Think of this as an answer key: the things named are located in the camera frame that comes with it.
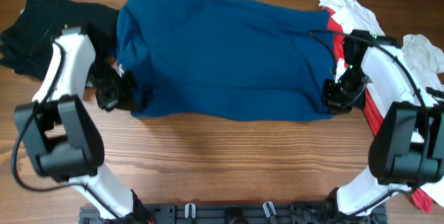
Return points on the blue polo shirt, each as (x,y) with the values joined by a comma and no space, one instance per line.
(239,59)

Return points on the black folded garment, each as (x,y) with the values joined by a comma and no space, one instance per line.
(27,45)

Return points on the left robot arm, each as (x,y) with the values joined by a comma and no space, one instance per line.
(62,141)

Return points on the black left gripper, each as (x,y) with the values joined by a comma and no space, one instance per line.
(109,102)

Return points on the white printed shirt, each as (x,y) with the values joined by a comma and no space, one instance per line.
(425,61)

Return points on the red shirt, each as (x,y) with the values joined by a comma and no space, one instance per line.
(373,109)

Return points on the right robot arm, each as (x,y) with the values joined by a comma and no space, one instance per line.
(407,151)

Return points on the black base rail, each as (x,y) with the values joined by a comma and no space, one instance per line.
(265,213)

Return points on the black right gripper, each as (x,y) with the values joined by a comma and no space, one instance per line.
(335,105)

